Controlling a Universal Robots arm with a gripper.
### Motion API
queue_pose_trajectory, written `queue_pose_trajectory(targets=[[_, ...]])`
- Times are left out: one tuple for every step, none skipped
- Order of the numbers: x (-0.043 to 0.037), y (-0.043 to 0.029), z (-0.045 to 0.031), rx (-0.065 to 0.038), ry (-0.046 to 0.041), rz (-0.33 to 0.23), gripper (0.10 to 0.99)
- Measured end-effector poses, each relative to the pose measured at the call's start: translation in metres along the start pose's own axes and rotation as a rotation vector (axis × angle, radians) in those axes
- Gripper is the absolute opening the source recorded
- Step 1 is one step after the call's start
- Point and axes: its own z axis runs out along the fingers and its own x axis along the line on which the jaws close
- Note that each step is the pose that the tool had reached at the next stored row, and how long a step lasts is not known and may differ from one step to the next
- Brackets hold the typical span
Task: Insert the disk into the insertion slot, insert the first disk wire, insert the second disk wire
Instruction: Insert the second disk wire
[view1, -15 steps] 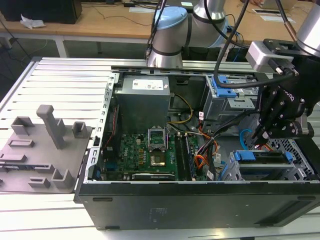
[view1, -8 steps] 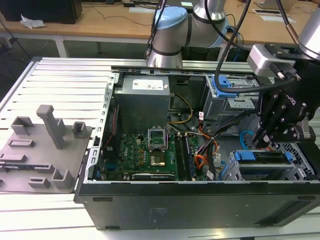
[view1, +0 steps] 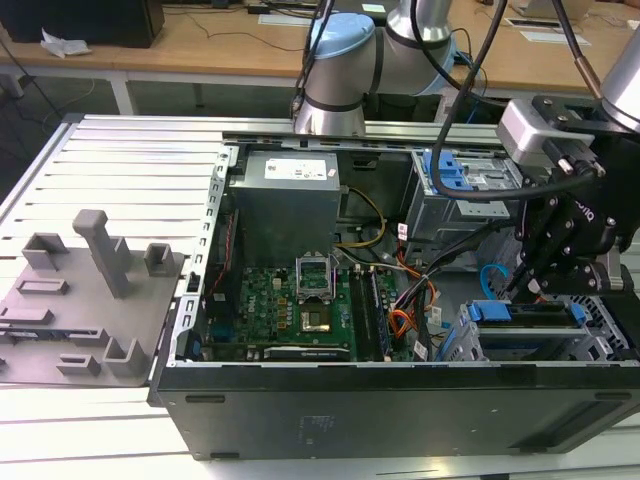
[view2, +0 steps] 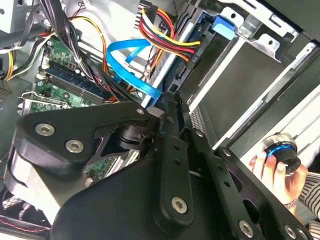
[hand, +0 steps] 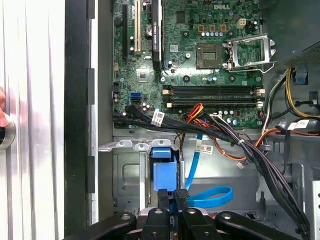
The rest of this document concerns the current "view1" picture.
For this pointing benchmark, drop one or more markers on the crumpled white paper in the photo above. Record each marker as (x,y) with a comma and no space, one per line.
(62,44)

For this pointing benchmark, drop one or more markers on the white printed paper sheet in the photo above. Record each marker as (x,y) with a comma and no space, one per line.
(550,38)

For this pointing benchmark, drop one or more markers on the CPU socket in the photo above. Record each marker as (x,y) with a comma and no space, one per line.
(315,320)

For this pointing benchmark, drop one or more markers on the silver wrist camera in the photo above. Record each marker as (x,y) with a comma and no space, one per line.
(520,132)

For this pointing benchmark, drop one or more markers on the black PC case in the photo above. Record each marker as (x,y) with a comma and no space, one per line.
(350,425)

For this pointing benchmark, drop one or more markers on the black graphics card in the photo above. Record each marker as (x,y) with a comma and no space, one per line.
(305,353)

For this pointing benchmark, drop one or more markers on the metal disk bay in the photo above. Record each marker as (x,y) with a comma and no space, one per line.
(530,347)

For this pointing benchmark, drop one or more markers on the blue drive cage latch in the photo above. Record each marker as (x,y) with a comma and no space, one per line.
(450,172)

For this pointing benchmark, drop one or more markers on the black wrist mount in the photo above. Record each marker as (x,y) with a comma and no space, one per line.
(610,150)

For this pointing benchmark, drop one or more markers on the wooden desk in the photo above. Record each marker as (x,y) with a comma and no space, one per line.
(200,50)

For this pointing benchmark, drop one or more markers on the black box on desk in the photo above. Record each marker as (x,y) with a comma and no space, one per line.
(80,20)

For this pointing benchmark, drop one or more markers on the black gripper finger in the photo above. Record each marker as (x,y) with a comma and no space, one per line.
(542,235)
(570,280)

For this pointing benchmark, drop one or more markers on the gray parts rack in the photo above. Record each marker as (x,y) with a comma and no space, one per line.
(90,320)

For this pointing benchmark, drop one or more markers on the gray power supply unit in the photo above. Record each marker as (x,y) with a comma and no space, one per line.
(285,210)

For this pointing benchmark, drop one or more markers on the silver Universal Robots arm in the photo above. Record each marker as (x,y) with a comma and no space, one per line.
(340,75)

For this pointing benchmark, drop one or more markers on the green sticky note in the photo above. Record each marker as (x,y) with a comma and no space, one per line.
(370,8)

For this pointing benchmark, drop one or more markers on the black RAM stick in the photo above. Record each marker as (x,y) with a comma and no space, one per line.
(380,315)

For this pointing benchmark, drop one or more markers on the green motherboard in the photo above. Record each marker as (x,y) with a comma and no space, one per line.
(280,310)

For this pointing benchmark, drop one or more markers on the metal drive cage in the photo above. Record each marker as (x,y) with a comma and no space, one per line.
(425,215)

